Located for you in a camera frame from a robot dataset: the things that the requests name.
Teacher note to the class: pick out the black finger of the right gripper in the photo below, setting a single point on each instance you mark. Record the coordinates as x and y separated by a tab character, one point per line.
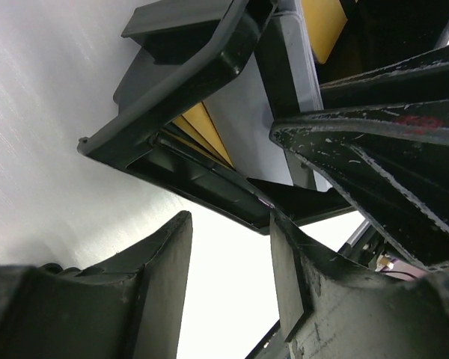
391	162
422	78

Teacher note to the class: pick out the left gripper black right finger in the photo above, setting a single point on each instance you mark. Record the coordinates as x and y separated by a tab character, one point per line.
331	307

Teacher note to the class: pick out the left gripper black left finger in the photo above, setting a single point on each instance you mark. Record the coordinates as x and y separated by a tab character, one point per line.
128	306

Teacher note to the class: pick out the grey blue card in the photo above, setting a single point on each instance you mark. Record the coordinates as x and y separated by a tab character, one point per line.
249	64

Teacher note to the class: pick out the black plastic card tray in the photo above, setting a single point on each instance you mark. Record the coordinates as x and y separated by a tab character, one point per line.
377	34

